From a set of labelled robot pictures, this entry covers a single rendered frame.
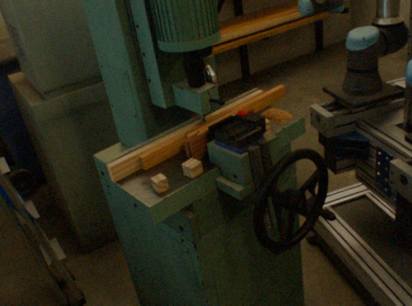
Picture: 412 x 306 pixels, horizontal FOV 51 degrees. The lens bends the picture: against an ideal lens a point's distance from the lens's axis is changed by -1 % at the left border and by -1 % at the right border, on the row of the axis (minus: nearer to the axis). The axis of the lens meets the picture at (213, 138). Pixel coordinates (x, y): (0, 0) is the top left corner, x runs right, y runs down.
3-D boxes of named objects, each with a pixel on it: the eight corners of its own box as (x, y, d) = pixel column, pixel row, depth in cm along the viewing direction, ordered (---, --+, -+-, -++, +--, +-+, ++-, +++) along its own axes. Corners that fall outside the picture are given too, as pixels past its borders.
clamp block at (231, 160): (243, 188, 113) (239, 158, 109) (210, 171, 123) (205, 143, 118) (281, 163, 121) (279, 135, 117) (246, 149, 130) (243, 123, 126)
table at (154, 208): (175, 243, 102) (170, 223, 99) (112, 196, 124) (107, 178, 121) (331, 140, 134) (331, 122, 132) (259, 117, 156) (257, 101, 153)
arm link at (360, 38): (339, 65, 168) (338, 31, 162) (363, 56, 174) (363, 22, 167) (363, 72, 159) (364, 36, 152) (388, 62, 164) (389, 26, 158)
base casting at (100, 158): (193, 244, 120) (187, 218, 116) (98, 175, 161) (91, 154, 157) (297, 173, 144) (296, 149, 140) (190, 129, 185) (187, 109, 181)
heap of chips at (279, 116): (280, 123, 135) (279, 118, 135) (257, 116, 143) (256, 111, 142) (294, 115, 139) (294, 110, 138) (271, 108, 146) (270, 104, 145)
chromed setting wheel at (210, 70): (215, 102, 143) (210, 66, 138) (192, 94, 152) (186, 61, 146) (222, 99, 145) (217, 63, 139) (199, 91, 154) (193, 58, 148)
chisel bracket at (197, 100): (203, 120, 126) (199, 93, 122) (175, 109, 136) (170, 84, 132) (222, 110, 130) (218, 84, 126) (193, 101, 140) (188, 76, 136)
